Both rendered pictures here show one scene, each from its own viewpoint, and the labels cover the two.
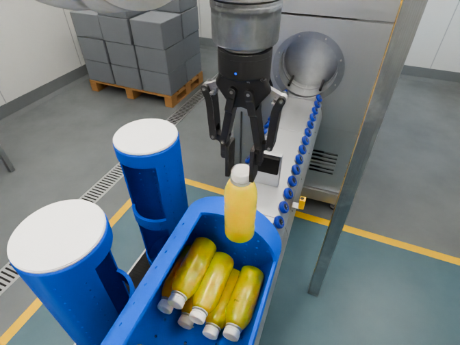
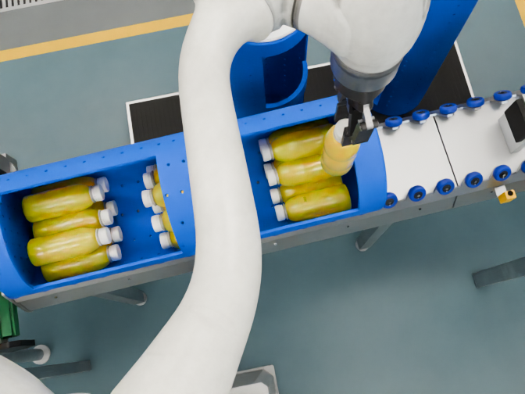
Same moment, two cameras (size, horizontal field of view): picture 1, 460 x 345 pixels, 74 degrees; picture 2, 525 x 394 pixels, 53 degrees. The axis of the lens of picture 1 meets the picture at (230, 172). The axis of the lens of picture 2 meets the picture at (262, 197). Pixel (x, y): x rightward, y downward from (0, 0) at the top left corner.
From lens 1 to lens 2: 0.57 m
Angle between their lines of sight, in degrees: 45
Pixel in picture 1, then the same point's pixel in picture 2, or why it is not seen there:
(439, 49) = not seen: outside the picture
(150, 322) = (247, 144)
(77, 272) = (244, 48)
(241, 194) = (331, 144)
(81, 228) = not seen: hidden behind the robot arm
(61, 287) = not seen: hidden behind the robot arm
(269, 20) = (356, 79)
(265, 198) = (478, 149)
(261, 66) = (352, 94)
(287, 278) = (474, 240)
